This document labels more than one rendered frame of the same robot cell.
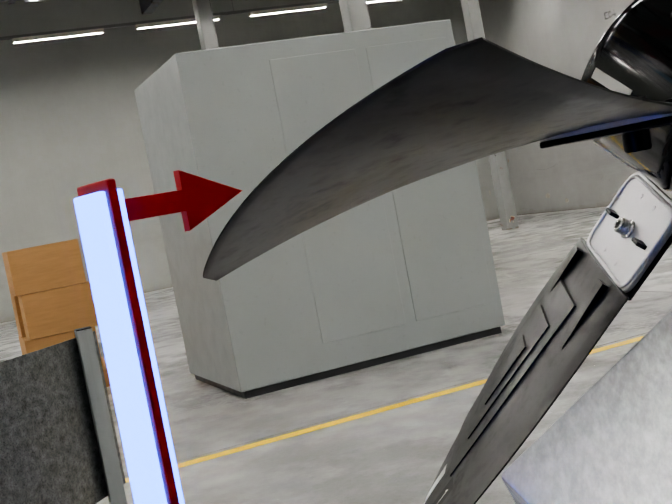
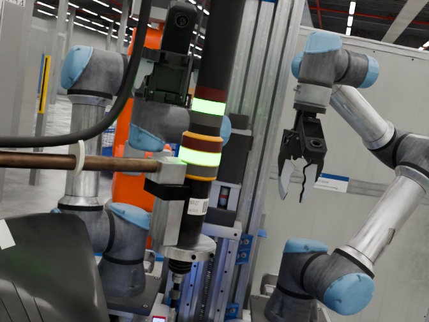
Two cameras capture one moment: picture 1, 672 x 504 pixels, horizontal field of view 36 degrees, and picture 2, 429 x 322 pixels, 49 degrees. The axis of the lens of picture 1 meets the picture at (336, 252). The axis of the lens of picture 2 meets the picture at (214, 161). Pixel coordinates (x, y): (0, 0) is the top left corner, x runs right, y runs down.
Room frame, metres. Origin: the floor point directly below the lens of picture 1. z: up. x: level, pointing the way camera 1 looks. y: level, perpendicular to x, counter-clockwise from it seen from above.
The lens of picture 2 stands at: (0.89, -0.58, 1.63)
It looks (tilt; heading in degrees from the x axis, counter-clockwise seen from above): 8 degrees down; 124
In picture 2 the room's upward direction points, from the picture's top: 10 degrees clockwise
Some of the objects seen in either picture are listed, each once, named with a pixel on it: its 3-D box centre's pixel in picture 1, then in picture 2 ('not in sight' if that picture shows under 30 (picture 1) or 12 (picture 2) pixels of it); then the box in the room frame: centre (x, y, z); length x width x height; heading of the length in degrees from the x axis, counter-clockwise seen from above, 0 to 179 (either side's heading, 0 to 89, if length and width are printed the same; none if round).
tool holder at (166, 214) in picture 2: not in sight; (183, 206); (0.60, -0.19, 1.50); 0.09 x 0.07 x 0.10; 75
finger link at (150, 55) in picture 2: not in sight; (140, 68); (0.40, -0.09, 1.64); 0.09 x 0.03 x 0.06; 109
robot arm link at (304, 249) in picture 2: not in sight; (304, 263); (0.43, 0.62, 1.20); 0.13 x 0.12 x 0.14; 156
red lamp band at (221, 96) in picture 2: not in sight; (210, 94); (0.60, -0.18, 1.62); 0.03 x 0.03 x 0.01
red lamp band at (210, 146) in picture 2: not in sight; (202, 142); (0.60, -0.19, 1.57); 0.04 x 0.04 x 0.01
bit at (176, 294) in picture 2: not in sight; (173, 299); (0.60, -0.19, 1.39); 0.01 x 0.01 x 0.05
